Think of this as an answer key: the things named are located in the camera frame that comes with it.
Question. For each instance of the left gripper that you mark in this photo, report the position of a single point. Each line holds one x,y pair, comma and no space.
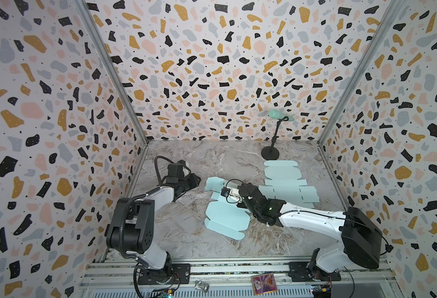
195,182

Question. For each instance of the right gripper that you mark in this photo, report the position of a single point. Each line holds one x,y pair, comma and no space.
241,194

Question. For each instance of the mint paper box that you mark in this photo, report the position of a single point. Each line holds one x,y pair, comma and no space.
284,181
224,217

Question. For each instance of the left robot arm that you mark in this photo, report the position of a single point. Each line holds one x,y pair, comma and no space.
131,230

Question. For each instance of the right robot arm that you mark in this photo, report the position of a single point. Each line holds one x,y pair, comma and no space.
358,239

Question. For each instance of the black microphone stand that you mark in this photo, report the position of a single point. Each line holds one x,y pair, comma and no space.
270,152

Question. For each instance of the colourful square card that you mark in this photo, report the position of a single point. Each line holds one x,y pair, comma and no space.
264,284

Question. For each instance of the circuit board right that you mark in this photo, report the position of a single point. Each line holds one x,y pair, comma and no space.
322,290

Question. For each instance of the circuit board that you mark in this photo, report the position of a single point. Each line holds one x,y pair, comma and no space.
165,293
322,290

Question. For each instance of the mint green microphone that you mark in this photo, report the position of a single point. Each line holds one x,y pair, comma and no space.
277,115

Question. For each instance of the small metal clip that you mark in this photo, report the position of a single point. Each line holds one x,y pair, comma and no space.
202,286

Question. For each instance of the circuit board left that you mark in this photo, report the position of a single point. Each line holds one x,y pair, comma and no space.
165,293

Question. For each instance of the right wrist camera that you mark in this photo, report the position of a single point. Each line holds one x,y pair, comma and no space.
231,195

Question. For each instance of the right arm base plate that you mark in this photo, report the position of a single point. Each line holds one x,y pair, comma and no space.
301,272

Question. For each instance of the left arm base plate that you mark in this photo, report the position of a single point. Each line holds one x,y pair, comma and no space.
177,273

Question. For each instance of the aluminium mounting rail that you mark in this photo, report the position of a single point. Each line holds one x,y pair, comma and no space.
231,278

